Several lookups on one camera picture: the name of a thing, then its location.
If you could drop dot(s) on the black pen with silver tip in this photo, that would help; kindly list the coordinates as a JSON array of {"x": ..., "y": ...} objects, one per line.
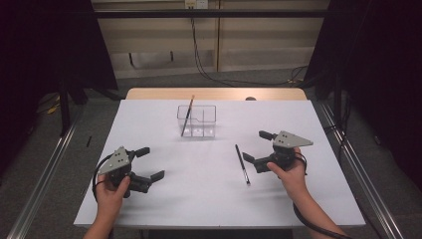
[{"x": 242, "y": 164}]

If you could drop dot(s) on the black horizontal metal bar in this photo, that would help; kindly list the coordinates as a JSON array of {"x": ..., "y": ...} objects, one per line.
[{"x": 212, "y": 13}]

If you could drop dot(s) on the white table cover sheet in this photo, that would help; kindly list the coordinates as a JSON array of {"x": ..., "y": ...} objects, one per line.
[{"x": 205, "y": 199}]

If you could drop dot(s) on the black metal stand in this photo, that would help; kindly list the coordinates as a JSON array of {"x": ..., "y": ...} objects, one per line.
[
  {"x": 64, "y": 109},
  {"x": 337, "y": 99}
]

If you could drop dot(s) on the small black floor object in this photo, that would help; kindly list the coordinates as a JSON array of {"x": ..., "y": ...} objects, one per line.
[{"x": 88, "y": 141}]

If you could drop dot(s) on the white wall socket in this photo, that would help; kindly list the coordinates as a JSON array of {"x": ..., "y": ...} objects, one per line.
[{"x": 196, "y": 3}]

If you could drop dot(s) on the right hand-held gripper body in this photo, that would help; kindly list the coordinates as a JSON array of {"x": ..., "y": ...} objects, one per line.
[{"x": 288, "y": 142}]

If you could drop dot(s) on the person's left hand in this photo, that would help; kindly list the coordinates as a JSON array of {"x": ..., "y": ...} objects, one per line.
[{"x": 110, "y": 195}]

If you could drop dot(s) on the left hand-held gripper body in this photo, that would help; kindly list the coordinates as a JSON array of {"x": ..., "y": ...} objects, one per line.
[{"x": 116, "y": 162}]

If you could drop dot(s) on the aluminium floor rail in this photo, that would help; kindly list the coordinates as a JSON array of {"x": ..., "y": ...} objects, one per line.
[
  {"x": 365, "y": 186},
  {"x": 43, "y": 179}
]

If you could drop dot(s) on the dark round table grommet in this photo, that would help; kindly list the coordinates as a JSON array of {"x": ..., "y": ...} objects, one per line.
[{"x": 250, "y": 98}]

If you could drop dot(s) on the person's right hand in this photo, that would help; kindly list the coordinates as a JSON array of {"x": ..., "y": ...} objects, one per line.
[{"x": 292, "y": 179}]

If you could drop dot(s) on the black curtain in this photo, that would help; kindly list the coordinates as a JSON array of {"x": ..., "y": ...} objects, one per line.
[
  {"x": 40, "y": 49},
  {"x": 381, "y": 66}
]

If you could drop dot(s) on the dark pencil with orange end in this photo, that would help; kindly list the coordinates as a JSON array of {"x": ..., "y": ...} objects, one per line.
[{"x": 187, "y": 116}]

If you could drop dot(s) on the clear plastic organizer box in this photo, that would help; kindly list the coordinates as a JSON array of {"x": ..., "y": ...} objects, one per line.
[{"x": 199, "y": 121}]

